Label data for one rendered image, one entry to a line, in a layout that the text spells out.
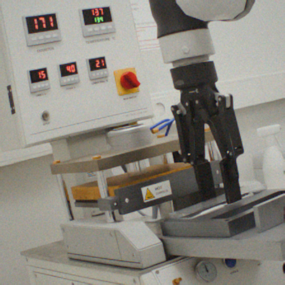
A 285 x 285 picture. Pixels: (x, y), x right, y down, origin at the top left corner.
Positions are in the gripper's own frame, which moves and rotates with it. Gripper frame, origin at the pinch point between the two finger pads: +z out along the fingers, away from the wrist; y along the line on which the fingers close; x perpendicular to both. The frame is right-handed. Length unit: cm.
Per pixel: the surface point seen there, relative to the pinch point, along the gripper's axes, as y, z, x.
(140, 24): -79, -41, 52
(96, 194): -21.1, -1.7, -10.3
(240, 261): -0.2, 14.7, 2.0
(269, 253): 21.1, 8.2, -11.4
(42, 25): -34, -37, -7
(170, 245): -1.3, 7.2, -11.3
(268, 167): -60, 10, 74
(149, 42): -79, -35, 54
